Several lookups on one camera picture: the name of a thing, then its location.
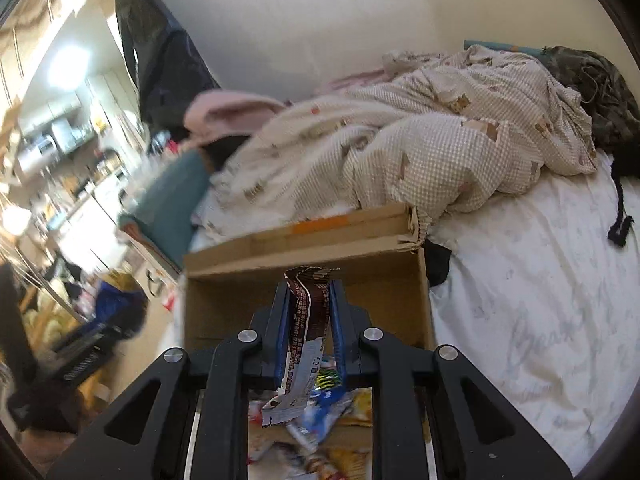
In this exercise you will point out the dark cloth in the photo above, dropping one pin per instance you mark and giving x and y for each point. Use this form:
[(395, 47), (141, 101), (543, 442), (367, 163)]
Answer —
[(440, 265)]

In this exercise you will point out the brown chocolate bar wrapper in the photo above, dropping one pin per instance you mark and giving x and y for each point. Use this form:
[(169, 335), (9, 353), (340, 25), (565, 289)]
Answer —
[(312, 310)]

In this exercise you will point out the white water heater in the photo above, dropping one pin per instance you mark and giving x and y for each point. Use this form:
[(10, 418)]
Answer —
[(37, 154)]

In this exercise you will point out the camouflage jacket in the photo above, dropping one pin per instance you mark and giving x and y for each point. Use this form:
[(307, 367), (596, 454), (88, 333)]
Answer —
[(600, 90)]

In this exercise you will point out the teal pillow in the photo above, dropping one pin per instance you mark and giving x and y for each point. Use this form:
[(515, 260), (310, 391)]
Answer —
[(500, 46)]

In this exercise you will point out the checked beige duvet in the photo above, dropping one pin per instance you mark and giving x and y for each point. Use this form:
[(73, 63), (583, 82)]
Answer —
[(400, 150)]

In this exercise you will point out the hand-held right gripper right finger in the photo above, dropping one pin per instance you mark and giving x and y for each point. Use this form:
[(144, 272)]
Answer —
[(337, 330)]

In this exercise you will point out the brown cardboard box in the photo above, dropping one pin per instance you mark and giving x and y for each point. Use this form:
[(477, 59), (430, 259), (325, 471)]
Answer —
[(360, 265)]

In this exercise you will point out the black hanging coat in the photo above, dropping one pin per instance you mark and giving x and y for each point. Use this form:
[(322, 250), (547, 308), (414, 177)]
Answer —
[(160, 60)]

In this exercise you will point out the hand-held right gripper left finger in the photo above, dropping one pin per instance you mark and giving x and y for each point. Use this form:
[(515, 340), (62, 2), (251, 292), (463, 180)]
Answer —
[(281, 330)]

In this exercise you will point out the pile of snack packets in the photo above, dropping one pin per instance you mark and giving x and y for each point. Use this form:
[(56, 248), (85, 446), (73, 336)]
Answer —
[(325, 410)]

